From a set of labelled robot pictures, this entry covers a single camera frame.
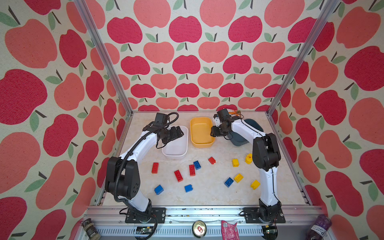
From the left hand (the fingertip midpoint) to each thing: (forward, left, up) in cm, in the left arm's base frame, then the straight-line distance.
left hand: (181, 136), depth 88 cm
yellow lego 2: (-21, -34, -14) cm, 42 cm away
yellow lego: (-11, -34, -14) cm, 38 cm away
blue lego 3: (-23, -27, -14) cm, 38 cm away
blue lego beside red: (-12, -10, -14) cm, 21 cm away
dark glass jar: (-44, +41, -11) cm, 61 cm away
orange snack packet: (+32, -42, -12) cm, 54 cm away
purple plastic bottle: (-44, -67, -11) cm, 81 cm away
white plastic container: (-3, +3, -9) cm, 10 cm away
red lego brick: (-14, +16, -13) cm, 25 cm away
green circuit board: (-45, +17, -17) cm, 51 cm away
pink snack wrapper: (-46, -23, -14) cm, 53 cm away
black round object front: (-46, -45, -18) cm, 67 cm away
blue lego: (-27, +12, -13) cm, 32 cm away
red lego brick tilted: (-20, +1, -13) cm, 23 cm away
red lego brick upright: (-16, -6, -14) cm, 22 cm away
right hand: (+9, -24, -9) cm, 27 cm away
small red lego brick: (-9, -19, -14) cm, 26 cm away
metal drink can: (-46, -9, -4) cm, 47 cm away
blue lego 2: (-25, -4, -15) cm, 30 cm away
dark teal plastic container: (+2, -36, -8) cm, 37 cm away
